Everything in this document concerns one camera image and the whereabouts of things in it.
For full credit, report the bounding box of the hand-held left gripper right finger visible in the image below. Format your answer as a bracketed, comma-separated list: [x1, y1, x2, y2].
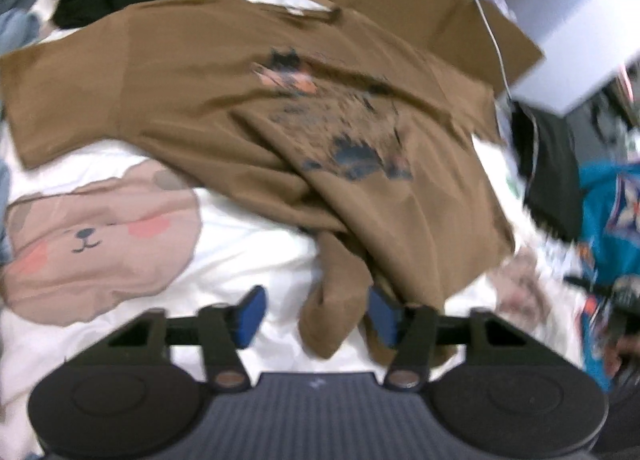
[369, 288, 538, 389]

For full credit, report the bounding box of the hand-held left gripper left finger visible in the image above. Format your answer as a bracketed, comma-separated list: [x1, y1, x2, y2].
[100, 286, 268, 392]

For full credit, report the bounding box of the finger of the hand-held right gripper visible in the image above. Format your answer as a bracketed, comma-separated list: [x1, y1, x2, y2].
[565, 277, 613, 297]

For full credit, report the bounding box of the brown printed t-shirt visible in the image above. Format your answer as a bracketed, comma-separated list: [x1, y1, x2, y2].
[0, 0, 516, 361]

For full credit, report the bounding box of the teal and orange jersey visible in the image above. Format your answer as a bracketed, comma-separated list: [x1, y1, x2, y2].
[575, 162, 640, 393]

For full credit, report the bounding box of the white printed bed sheet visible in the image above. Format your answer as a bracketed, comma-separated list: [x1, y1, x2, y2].
[0, 0, 640, 460]

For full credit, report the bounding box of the black knit sweater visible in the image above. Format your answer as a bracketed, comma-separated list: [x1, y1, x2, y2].
[510, 100, 583, 243]

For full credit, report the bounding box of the blue denim garment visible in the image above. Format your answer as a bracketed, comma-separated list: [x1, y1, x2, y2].
[0, 10, 46, 58]

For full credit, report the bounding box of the white cable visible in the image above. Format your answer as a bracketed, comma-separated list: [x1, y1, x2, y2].
[462, 0, 513, 98]

